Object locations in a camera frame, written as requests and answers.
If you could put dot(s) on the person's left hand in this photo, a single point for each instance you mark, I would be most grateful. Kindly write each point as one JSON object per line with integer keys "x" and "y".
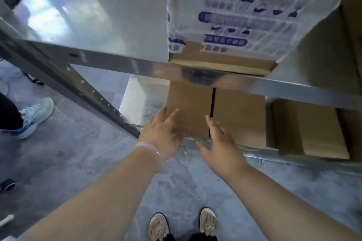
{"x": 161, "y": 139}

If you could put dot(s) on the person's right hand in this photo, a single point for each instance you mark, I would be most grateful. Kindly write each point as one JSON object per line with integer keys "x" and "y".
{"x": 226, "y": 159}

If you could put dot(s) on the pile of brown cardboard boxes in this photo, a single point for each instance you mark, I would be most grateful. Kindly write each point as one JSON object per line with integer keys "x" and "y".
{"x": 240, "y": 116}

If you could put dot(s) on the metal shelving rack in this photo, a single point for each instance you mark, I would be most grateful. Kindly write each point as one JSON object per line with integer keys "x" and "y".
{"x": 113, "y": 63}

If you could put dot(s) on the person's right forearm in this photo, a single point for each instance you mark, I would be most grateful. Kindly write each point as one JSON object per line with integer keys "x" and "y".
{"x": 282, "y": 209}

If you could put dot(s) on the person's left forearm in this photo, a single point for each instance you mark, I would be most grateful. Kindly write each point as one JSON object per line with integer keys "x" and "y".
{"x": 93, "y": 201}

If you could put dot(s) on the beige patterned slipper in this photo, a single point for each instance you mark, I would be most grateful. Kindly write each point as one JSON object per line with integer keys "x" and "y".
{"x": 158, "y": 226}
{"x": 208, "y": 221}

